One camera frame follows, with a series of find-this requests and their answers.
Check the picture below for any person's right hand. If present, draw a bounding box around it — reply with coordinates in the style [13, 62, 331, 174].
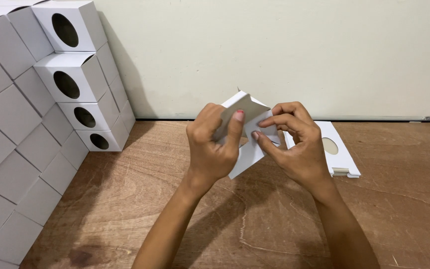
[252, 102, 332, 187]

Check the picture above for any person's left hand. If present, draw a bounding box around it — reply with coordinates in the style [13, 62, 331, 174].
[186, 103, 245, 183]

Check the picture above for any white cardboard box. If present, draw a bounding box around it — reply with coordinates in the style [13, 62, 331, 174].
[213, 90, 281, 180]

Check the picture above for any pile of flat box blanks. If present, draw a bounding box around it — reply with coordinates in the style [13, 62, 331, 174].
[283, 121, 361, 178]

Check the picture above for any stack of assembled white boxes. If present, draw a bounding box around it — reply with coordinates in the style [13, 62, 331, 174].
[0, 0, 136, 269]

